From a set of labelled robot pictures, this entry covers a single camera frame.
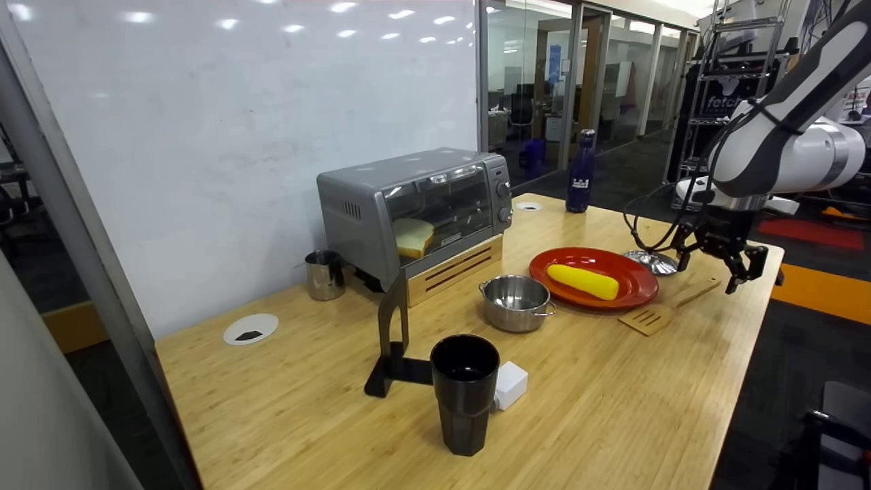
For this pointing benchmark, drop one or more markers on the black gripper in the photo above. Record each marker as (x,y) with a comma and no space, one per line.
(721,232)

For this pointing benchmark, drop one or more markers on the wooden slotted spatula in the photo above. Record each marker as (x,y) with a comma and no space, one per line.
(662,309)

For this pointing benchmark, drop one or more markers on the yellow corn cob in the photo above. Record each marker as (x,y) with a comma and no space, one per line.
(583,282)

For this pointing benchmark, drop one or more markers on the dark blue water bottle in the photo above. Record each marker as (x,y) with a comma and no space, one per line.
(581,179)

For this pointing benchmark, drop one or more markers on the steel pot lid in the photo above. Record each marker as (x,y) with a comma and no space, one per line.
(654,263)

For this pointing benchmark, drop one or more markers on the red round plate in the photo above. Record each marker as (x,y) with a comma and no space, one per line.
(635,288)

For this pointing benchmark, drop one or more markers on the metal equipment shelf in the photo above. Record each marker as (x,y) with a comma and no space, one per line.
(725,84)

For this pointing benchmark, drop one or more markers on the small steel pot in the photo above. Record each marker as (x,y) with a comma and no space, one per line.
(514,303)

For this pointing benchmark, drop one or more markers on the small white box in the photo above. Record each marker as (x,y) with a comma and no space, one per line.
(513,384)

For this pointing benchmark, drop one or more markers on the wooden slatted stand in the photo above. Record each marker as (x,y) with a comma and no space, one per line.
(451,271)

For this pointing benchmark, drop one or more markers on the black tumbler cup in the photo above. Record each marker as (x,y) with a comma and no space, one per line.
(462,398)

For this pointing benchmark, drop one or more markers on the bread slice in toaster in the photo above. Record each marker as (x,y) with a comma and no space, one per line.
(412,237)

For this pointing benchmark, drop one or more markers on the grey toaster oven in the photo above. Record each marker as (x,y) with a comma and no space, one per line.
(398,206)

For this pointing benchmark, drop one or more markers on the black metal bookend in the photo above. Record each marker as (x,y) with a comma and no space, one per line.
(394,364)

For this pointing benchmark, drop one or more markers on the steel mug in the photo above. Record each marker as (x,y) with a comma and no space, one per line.
(322,275)

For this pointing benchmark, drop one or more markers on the large white whiteboard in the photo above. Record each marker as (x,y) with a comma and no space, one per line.
(227,138)

